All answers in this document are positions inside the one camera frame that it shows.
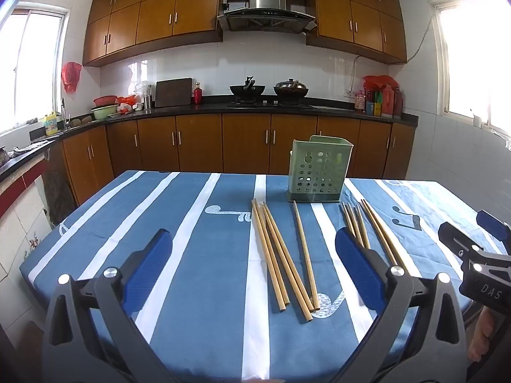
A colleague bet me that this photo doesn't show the white wall cable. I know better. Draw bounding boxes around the white wall cable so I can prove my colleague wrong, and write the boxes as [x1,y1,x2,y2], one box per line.
[345,20,436,96]

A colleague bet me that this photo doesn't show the steel range hood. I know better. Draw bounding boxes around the steel range hood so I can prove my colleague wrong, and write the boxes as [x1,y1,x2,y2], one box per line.
[217,0,317,33]

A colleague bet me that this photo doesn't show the gas stove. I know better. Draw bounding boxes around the gas stove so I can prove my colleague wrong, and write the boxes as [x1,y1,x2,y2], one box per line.
[227,99,316,109]

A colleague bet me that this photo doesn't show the black wok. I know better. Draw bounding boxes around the black wok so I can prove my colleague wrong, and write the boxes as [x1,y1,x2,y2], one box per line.
[229,76,265,97]

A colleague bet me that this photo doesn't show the window beside sink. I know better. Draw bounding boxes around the window beside sink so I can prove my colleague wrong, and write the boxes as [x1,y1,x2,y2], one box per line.
[0,2,70,136]

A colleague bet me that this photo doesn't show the red plastic bag on wall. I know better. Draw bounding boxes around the red plastic bag on wall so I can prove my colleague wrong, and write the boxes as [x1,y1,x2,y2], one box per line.
[61,62,82,95]

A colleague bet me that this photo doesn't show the row of condiment bottles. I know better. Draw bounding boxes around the row of condiment bottles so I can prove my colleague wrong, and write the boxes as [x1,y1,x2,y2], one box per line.
[355,84,405,118]

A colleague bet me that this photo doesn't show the wooden chopstick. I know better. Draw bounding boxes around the wooden chopstick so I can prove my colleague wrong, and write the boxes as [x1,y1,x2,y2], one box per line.
[263,202,315,322]
[360,199,398,268]
[347,203,366,246]
[341,203,360,240]
[251,199,289,312]
[355,205,371,250]
[362,199,404,266]
[256,204,306,322]
[293,200,321,312]

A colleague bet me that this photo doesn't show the dark cutting board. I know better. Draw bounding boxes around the dark cutting board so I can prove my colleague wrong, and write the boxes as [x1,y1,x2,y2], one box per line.
[154,78,193,108]

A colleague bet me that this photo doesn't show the short wooden upper cabinet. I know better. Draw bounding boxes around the short wooden upper cabinet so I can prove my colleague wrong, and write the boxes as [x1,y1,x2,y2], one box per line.
[307,0,408,64]

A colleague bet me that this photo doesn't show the dark pot with lid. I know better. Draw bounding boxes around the dark pot with lid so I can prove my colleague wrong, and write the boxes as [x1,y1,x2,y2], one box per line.
[273,79,309,99]

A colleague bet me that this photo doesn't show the grey rag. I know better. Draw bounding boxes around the grey rag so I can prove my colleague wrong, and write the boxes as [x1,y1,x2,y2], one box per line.
[12,139,49,158]

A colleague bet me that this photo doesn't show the person's right hand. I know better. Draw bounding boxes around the person's right hand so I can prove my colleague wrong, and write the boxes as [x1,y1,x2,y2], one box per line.
[466,307,504,364]

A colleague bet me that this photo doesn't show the black kitchen countertop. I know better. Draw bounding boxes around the black kitchen countertop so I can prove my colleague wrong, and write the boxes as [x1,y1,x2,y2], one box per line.
[0,96,419,180]

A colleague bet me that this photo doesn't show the large window with sill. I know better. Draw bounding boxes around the large window with sill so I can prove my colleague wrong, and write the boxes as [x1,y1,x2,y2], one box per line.
[429,0,511,140]

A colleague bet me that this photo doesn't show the blue white striped tablecloth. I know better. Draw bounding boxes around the blue white striped tablecloth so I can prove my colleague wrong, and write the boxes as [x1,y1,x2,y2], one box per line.
[19,169,511,383]

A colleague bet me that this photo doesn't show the white plastic bag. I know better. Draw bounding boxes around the white plastic bag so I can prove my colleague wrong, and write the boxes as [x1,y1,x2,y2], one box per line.
[135,81,156,100]

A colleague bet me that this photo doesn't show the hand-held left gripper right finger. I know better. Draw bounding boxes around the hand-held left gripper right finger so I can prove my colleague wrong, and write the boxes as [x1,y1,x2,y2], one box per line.
[334,227,468,383]

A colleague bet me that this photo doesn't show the green perforated utensil holder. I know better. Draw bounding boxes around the green perforated utensil holder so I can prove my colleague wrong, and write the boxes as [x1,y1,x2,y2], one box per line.
[286,136,354,203]

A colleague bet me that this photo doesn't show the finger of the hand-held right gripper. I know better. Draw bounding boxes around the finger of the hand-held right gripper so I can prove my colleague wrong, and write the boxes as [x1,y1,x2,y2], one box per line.
[438,222,490,268]
[476,210,511,246]

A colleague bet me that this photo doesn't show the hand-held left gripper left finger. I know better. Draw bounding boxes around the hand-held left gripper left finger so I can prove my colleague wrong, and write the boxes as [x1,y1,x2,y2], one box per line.
[40,229,180,383]

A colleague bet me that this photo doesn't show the red bag behind bottles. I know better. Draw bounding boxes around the red bag behind bottles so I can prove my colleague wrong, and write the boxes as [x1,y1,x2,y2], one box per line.
[362,75,400,92]

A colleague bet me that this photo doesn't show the long wooden upper cabinet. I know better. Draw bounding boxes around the long wooden upper cabinet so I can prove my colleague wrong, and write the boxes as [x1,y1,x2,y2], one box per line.
[82,0,223,67]

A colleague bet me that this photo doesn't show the wooden lower cabinets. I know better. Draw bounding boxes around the wooden lower cabinets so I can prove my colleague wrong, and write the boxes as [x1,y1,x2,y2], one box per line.
[44,112,416,224]

